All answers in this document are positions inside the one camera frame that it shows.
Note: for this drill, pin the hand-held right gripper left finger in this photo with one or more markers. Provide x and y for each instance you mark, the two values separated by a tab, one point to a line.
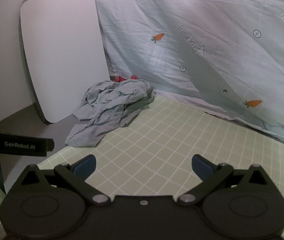
85	166

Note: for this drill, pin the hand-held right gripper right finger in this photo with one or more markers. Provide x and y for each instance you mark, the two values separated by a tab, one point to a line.
202	167

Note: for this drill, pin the grey hoodie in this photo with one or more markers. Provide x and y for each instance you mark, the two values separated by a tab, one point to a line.
107	105

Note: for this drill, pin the green checked mat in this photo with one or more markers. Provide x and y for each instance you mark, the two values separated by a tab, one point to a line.
182	135

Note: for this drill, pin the white rounded board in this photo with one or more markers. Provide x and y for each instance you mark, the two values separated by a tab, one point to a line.
62	55

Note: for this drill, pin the red patterned cloth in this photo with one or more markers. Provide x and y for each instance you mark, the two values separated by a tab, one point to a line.
133	77

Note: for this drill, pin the carrot print quilt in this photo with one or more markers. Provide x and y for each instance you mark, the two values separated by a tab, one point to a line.
194	30

